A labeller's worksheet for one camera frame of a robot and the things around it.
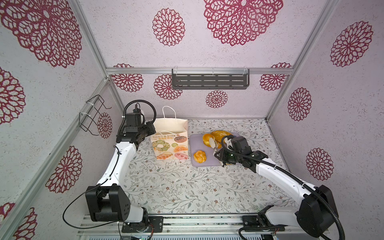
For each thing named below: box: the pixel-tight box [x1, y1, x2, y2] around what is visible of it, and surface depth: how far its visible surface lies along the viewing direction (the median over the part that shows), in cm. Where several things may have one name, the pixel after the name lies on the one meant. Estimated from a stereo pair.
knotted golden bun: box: [193, 150, 207, 164], surface depth 97 cm
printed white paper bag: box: [150, 105, 189, 160], surface depth 88 cm
